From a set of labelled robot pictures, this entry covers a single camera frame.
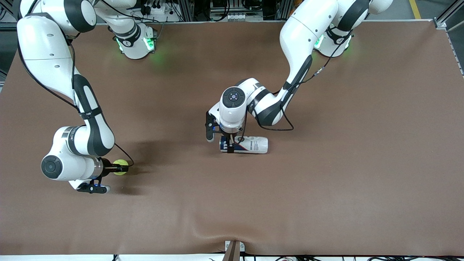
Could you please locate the yellow Roland Garros tennis ball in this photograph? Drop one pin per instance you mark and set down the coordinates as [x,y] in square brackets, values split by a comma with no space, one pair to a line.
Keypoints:
[121,173]

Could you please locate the blue white tennis ball can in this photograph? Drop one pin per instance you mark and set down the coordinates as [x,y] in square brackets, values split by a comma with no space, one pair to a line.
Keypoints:
[253,144]

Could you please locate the brown table mat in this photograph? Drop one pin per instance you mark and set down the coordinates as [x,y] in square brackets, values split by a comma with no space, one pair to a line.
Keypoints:
[232,199]

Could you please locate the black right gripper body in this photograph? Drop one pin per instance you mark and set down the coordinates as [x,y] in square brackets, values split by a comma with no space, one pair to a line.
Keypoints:
[106,166]

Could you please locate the aluminium frame profile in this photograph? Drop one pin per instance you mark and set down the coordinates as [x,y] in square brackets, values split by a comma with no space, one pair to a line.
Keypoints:
[440,23]

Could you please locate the white terminal block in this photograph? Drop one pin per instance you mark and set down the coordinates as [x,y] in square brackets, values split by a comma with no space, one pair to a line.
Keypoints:
[235,17]

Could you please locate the white power strip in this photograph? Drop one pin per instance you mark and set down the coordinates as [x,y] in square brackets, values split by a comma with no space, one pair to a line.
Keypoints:
[159,9]

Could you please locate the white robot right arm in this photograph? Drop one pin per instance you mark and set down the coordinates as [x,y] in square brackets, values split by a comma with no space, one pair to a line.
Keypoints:
[47,54]

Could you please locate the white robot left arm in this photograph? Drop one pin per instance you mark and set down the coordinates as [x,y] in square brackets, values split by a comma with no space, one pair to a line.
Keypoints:
[301,36]

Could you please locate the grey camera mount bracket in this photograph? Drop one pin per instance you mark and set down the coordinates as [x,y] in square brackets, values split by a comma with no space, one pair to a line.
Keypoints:
[234,250]

